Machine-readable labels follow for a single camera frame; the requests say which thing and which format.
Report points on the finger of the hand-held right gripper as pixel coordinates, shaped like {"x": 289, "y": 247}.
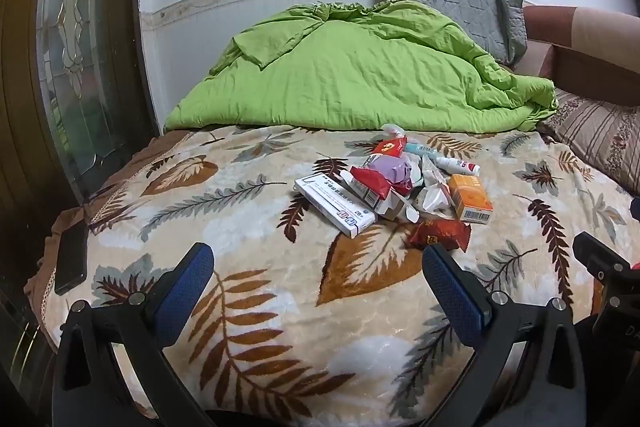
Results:
{"x": 635, "y": 208}
{"x": 600, "y": 257}

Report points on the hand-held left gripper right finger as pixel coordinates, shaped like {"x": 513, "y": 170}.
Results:
{"x": 452, "y": 292}

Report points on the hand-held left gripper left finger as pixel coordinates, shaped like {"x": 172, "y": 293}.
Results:
{"x": 187, "y": 292}

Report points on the dark red snack wrapper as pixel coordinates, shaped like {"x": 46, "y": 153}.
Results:
{"x": 437, "y": 234}

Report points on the orange box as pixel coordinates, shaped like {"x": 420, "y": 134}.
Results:
{"x": 467, "y": 197}

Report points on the purple wrapper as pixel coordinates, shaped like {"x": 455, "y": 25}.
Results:
{"x": 392, "y": 172}

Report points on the white and blue medicine box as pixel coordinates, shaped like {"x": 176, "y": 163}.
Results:
{"x": 330, "y": 204}

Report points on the white plastic bag red print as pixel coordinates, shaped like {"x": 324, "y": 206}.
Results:
{"x": 390, "y": 147}

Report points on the striped floral pillow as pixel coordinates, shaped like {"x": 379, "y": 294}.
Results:
{"x": 605, "y": 132}

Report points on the leaf print blanket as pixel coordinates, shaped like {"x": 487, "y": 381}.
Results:
{"x": 250, "y": 232}

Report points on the black phone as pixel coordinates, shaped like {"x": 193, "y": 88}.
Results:
{"x": 71, "y": 257}

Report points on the brown upholstered headboard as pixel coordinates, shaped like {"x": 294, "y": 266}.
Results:
{"x": 600, "y": 67}

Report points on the green duvet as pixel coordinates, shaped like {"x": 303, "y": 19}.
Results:
{"x": 350, "y": 72}

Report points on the grey quilted cover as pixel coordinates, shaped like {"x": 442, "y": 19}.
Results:
{"x": 460, "y": 7}

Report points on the wooden door with patterned glass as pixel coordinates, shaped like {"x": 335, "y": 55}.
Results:
{"x": 75, "y": 32}

